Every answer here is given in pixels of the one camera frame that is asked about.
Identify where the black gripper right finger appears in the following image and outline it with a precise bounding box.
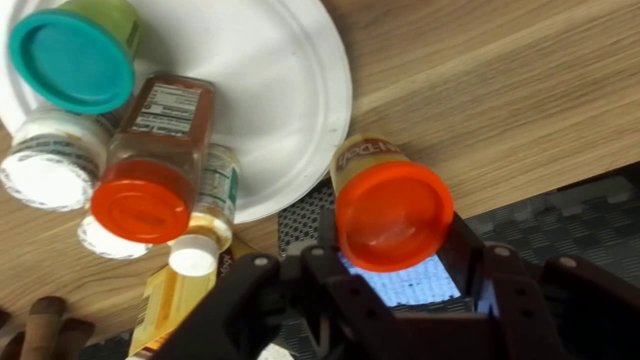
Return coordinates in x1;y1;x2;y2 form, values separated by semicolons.
438;210;640;360

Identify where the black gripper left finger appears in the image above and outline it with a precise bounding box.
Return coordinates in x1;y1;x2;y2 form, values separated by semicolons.
154;244;401;360

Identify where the white bottle yellow label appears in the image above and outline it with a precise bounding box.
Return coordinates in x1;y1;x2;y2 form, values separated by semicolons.
166;141;242;277

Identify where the yellow tub orange lid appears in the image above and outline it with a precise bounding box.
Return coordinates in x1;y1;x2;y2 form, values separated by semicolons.
327;134;455;274

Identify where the brown spice bottle orange cap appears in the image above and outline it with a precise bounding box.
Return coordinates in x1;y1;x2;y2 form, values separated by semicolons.
87;74;217;245

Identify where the small tub teal lid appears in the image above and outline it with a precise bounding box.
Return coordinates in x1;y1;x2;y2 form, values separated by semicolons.
6;0;144;117

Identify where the white round plate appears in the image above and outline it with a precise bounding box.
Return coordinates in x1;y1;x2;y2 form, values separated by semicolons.
0;0;353;226

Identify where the yellow open tea box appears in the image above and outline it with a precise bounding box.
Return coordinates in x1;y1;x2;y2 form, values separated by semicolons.
125;237;255;358

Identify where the blue folded cloth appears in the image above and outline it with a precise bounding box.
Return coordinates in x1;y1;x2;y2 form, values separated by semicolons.
337;250;500;316

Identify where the brown moose plush toy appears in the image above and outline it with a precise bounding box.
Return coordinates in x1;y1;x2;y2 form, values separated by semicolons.
0;294;95;360

